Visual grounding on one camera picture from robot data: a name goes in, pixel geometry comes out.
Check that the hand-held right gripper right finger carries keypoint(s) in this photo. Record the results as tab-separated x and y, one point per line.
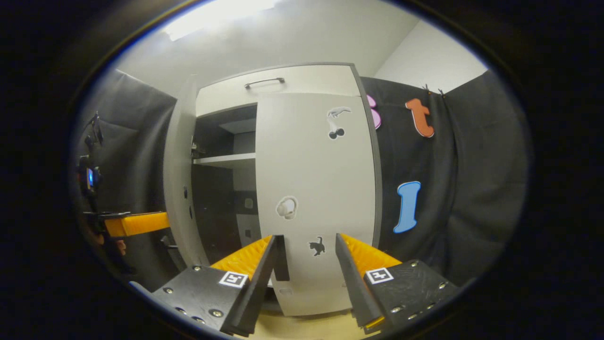
356	283

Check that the white cabinet drawer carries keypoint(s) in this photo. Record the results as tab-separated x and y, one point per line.
306	80

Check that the white shoe cabinet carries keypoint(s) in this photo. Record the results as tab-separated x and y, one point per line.
222	222

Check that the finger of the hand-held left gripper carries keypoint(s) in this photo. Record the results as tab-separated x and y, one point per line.
141	224

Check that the metal door hinge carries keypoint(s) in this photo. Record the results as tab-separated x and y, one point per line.
196	151

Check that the white shoe cabinet door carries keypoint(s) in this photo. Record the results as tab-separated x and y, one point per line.
179	156
306	160

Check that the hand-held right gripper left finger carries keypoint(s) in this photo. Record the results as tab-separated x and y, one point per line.
255	288

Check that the white cabinet shelf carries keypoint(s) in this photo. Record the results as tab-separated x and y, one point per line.
226	160

